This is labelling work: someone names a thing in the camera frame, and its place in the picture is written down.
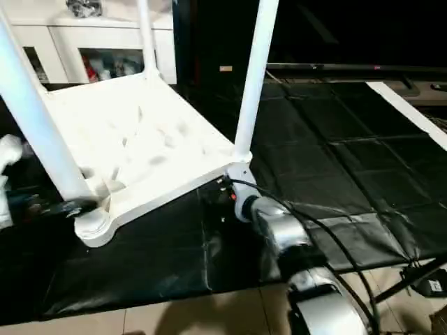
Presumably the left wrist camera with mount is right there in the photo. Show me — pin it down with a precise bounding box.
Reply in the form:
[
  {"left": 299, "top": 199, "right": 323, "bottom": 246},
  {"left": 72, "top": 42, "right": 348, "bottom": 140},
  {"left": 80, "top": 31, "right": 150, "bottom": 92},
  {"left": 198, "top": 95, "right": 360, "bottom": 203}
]
[{"left": 0, "top": 134, "right": 25, "bottom": 228}]

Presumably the black metal frame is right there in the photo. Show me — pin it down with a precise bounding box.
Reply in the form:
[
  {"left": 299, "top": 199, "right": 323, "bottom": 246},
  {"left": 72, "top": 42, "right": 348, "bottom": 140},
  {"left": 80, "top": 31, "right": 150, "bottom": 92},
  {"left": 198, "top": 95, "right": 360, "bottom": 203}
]
[{"left": 374, "top": 255, "right": 447, "bottom": 304}]

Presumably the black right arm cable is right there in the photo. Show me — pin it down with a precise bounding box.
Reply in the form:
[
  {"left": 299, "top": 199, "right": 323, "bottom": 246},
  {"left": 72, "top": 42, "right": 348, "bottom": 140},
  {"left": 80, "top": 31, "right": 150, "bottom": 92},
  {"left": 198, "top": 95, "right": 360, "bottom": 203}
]
[{"left": 227, "top": 178, "right": 381, "bottom": 329}]

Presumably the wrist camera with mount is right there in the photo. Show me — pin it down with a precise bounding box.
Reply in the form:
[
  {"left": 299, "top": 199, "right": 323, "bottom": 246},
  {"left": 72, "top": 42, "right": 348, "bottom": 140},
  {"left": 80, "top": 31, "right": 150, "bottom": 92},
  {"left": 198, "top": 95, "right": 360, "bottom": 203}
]
[
  {"left": 0, "top": 134, "right": 25, "bottom": 228},
  {"left": 227, "top": 162, "right": 258, "bottom": 203}
]

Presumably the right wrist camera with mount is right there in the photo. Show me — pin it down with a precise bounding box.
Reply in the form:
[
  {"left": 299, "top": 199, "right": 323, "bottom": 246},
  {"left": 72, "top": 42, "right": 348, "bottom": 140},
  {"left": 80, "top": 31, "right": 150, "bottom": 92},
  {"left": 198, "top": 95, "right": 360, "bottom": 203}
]
[{"left": 227, "top": 162, "right": 258, "bottom": 203}]

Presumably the white plastic table top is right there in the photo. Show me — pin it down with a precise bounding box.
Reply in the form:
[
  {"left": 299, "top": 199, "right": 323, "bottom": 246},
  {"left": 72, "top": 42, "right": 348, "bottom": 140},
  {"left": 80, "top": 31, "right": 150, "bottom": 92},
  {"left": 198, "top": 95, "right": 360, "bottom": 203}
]
[{"left": 35, "top": 70, "right": 254, "bottom": 248}]

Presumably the white cabinet with glass doors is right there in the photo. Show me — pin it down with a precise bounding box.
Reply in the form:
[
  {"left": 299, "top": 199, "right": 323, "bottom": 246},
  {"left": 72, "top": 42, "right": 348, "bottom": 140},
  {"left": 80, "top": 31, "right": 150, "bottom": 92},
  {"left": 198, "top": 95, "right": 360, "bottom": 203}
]
[{"left": 0, "top": 0, "right": 175, "bottom": 88}]

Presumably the white board strip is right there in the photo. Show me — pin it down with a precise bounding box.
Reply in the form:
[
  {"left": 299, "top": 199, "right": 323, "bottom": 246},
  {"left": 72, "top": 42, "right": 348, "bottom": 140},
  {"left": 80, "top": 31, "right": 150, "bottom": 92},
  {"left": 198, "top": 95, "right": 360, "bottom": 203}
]
[{"left": 367, "top": 82, "right": 447, "bottom": 151}]

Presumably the black flat bar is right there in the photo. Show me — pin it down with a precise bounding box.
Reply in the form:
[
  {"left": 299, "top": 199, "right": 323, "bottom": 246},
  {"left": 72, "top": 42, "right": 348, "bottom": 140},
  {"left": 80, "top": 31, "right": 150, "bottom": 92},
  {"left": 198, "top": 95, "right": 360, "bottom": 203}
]
[{"left": 265, "top": 63, "right": 447, "bottom": 76}]

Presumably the black bundle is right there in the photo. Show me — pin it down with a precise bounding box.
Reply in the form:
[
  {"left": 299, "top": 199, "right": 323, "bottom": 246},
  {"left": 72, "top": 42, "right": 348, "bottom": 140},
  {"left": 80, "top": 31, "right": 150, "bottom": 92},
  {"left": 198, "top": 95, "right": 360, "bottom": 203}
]
[{"left": 66, "top": 0, "right": 104, "bottom": 18}]

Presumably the black work mat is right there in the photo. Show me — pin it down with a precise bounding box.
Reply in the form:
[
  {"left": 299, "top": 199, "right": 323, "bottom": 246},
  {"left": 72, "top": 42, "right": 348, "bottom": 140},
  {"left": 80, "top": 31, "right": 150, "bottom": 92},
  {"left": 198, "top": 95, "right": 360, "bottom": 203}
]
[{"left": 0, "top": 80, "right": 447, "bottom": 325}]

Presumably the red bottle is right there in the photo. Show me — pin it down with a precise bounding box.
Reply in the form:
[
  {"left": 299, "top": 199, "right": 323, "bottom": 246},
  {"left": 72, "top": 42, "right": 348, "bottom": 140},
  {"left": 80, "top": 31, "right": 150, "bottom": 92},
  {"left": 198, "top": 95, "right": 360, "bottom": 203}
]
[{"left": 85, "top": 59, "right": 98, "bottom": 83}]

